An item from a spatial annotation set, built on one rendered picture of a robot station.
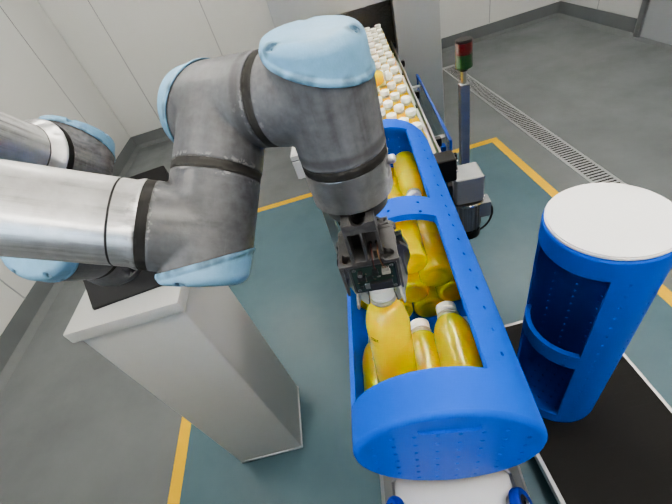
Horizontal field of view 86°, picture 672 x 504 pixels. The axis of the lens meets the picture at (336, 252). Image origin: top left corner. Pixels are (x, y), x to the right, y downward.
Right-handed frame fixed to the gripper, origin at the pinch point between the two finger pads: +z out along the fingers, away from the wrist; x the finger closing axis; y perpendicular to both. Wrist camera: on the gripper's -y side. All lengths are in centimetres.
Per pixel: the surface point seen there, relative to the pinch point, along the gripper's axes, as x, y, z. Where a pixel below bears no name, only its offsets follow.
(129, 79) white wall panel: -287, -448, 44
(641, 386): 83, -28, 113
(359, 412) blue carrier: -6.4, 13.6, 10.3
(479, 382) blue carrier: 10.8, 13.5, 5.5
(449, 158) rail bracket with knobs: 27, -77, 28
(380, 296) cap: -0.2, 1.7, -0.9
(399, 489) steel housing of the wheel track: -4.3, 17.9, 35.0
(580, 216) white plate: 48, -34, 24
